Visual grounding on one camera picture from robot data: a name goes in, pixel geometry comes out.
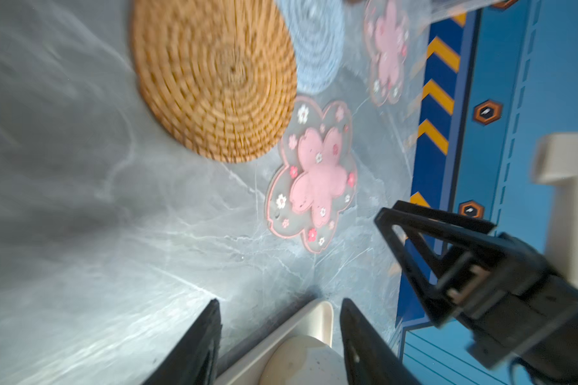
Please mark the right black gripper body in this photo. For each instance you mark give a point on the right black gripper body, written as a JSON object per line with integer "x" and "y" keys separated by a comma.
{"x": 514, "y": 302}

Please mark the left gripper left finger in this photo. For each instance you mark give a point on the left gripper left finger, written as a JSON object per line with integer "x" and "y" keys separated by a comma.
{"x": 193, "y": 361}

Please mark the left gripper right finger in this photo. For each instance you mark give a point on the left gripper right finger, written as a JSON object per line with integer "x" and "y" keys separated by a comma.
{"x": 368, "y": 358}

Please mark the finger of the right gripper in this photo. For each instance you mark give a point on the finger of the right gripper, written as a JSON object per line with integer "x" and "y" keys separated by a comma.
{"x": 437, "y": 308}
{"x": 474, "y": 224}

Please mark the pink flower coaster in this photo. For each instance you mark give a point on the pink flower coaster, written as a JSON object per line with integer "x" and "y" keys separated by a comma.
{"x": 386, "y": 36}
{"x": 318, "y": 177}

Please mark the blue woven round coaster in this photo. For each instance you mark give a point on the blue woven round coaster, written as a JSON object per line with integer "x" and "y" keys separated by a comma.
{"x": 317, "y": 29}

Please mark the woven rattan round coaster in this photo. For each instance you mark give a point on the woven rattan round coaster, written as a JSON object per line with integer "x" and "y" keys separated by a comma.
{"x": 219, "y": 76}

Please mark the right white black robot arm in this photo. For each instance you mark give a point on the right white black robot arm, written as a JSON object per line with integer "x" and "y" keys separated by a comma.
{"x": 556, "y": 164}

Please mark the beige rectangular serving tray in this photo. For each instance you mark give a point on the beige rectangular serving tray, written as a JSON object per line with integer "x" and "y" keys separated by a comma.
{"x": 313, "y": 320}

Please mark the cream white mug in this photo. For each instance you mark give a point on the cream white mug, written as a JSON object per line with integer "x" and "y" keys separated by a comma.
{"x": 304, "y": 360}

